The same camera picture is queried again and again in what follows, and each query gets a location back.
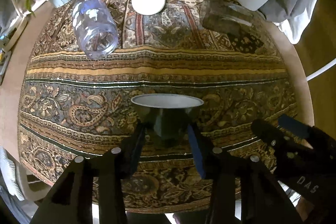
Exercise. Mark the clear blue floral jar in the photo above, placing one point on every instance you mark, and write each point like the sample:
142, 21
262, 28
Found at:
94, 28

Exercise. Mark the round cream box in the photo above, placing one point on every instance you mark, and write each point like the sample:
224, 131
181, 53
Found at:
13, 32

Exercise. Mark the patterned paisley table cloth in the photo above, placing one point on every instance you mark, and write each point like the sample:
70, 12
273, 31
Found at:
71, 105

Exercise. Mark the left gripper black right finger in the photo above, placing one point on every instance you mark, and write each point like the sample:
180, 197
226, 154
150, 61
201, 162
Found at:
243, 191

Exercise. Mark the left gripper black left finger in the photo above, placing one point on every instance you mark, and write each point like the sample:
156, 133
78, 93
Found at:
71, 197

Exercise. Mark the dark clear glass tumbler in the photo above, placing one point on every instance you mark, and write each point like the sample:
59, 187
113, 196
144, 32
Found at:
225, 17

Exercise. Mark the dark green enamel cup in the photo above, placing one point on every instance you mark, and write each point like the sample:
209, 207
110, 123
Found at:
166, 116

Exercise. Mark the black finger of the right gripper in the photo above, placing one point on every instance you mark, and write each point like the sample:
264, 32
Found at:
284, 147
296, 127

